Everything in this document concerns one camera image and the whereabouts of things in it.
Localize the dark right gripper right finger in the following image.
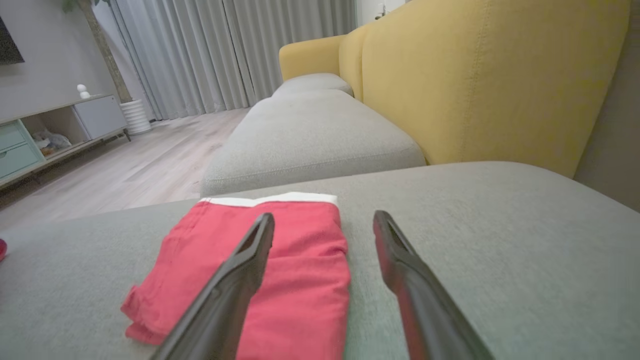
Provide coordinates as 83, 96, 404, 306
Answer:
372, 210, 496, 360

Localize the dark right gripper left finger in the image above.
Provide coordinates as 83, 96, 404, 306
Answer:
150, 212, 276, 360

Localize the red shorts white waistband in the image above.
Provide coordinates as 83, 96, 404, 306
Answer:
121, 192, 351, 360

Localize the large grey sofa seat cushion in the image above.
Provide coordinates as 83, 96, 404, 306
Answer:
0, 161, 640, 360

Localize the white ribbed plant pot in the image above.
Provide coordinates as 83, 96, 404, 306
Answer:
120, 99, 152, 136

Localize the low tv cabinet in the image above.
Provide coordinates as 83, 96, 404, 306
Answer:
0, 94, 132, 190

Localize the yellow sofa backrest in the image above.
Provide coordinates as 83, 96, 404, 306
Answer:
339, 0, 632, 178

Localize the small grey sofa seat cushion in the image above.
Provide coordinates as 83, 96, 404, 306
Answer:
271, 73, 354, 99

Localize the clutter inside cabinet shelf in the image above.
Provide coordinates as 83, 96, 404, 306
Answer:
31, 129, 72, 158

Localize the grey pleated curtain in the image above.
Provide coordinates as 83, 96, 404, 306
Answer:
92, 0, 358, 121

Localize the yellow sofa armrest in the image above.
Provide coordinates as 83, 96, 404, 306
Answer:
278, 35, 348, 82

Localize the brown plant trunk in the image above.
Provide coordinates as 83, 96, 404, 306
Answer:
75, 0, 133, 103

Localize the dark wall television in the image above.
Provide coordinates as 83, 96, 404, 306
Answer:
0, 15, 25, 65

